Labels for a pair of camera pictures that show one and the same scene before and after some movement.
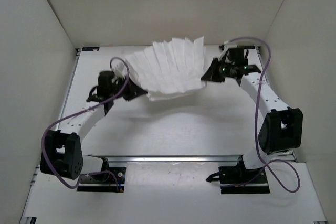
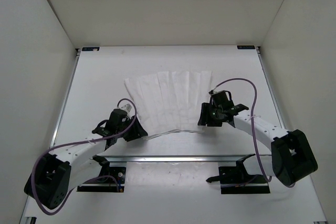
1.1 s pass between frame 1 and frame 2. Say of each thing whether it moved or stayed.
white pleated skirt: moved
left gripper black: moved
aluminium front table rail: stayed
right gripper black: moved
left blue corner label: stayed
